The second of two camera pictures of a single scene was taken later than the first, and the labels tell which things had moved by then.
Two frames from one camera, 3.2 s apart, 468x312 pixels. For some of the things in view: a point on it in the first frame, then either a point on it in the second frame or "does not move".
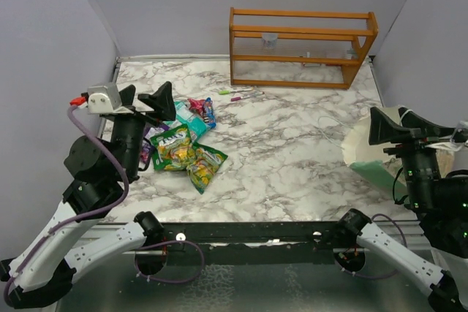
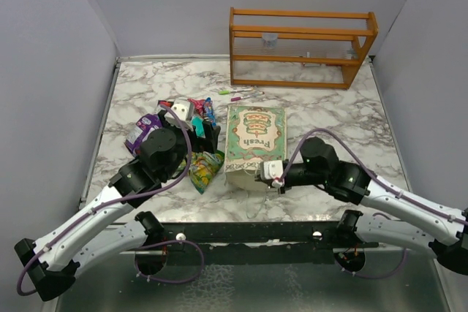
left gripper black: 162,101 -> 209,143
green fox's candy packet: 206,161 does not move
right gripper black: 382,128 -> 259,178
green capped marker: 222,92 does not move
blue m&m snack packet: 209,116 does not move
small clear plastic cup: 270,39 does not move
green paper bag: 385,166 -> 254,134
